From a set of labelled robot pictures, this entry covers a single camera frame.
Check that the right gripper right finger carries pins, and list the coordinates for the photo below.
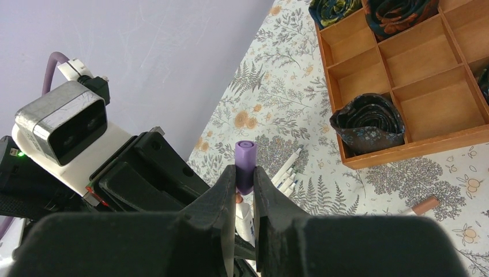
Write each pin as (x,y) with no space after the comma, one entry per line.
(291,242)

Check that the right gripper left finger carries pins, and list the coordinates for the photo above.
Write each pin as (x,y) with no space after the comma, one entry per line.
(196,241)

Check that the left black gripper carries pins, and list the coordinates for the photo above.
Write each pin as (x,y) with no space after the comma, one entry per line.
(145,174)

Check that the purple pen cap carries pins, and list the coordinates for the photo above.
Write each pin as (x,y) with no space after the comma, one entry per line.
(245,163)

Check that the brown pen cap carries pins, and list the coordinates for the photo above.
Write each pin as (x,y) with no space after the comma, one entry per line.
(425,206)

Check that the white marker pen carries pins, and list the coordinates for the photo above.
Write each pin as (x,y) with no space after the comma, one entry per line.
(409,211)
(287,165)

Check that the white marker blue end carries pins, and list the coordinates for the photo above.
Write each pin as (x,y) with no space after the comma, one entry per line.
(289,190)

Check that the dark blue rolled tie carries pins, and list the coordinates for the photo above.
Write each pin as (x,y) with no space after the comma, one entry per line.
(369,123)

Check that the orange wooden compartment tray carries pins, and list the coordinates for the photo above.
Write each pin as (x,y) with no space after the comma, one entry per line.
(428,71)

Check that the green patterned rolled tie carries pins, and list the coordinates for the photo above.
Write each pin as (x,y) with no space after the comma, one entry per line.
(328,12)

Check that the dark green rolled tie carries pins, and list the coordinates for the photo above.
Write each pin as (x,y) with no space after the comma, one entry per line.
(482,83)

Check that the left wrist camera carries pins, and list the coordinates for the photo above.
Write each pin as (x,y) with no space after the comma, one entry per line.
(65,121)

